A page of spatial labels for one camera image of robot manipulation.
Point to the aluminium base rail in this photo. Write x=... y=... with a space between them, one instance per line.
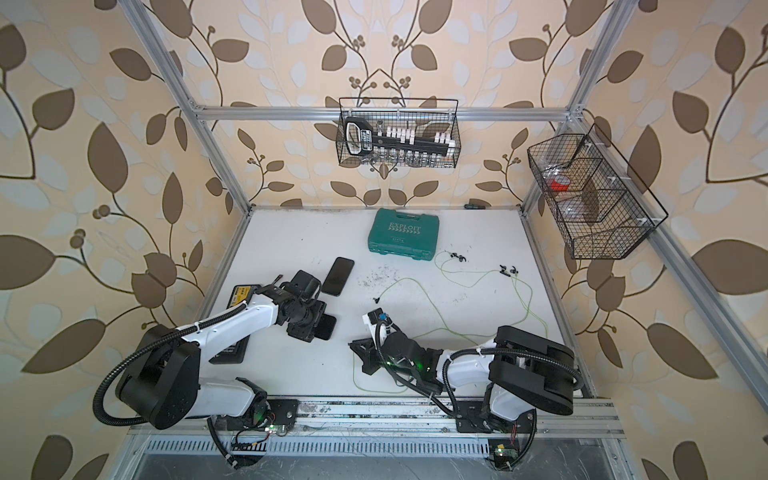
x=381 y=427

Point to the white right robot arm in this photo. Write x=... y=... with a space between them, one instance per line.
x=493 y=387

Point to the black wire basket back wall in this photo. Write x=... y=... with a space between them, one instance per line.
x=428 y=115

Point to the aluminium frame post right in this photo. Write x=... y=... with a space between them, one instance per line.
x=566 y=118

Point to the socket wrench set in basket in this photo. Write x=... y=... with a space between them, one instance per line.
x=362 y=138

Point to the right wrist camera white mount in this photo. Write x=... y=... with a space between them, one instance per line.
x=377 y=321

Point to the blue-edged black smartphone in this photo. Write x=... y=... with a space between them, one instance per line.
x=337 y=276

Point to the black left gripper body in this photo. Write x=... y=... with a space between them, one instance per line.
x=307 y=318

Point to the aluminium frame post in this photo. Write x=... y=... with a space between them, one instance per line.
x=138 y=17
x=566 y=118

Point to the black wire basket right wall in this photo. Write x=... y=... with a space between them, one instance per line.
x=609 y=208

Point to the red item in right basket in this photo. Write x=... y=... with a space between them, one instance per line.
x=557 y=180

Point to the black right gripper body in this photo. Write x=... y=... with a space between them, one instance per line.
x=377 y=359

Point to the black yellow battery pack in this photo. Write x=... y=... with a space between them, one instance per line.
x=235 y=353

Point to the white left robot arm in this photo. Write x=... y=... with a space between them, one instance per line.
x=161 y=383

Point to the black wire basket wall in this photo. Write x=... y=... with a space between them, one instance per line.
x=428 y=115
x=609 y=208

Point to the green plastic tool case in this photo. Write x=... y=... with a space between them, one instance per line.
x=404 y=234

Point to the aluminium frame post left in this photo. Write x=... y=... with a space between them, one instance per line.
x=138 y=17

